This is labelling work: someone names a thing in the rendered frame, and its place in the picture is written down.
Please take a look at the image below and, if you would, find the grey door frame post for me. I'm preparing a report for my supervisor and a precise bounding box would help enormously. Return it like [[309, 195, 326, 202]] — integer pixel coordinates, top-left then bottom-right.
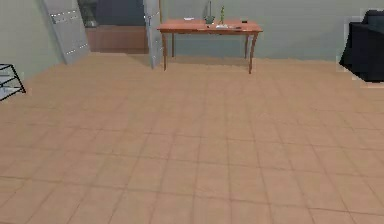
[[143, 0, 163, 70]]

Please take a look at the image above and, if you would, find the black metal shelf rack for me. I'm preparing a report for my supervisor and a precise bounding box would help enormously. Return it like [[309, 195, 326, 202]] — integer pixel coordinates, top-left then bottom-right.
[[0, 63, 27, 102]]

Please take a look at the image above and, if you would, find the reddish brown wooden table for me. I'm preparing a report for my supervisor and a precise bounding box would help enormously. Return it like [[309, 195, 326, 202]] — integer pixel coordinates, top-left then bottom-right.
[[156, 17, 264, 75]]

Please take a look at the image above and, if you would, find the dark blue sofa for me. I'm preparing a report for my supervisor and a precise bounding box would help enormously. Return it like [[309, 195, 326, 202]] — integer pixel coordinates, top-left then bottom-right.
[[338, 9, 384, 83]]

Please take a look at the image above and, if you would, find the grey room door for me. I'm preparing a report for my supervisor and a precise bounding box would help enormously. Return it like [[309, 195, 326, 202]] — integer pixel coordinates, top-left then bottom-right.
[[43, 0, 91, 65]]

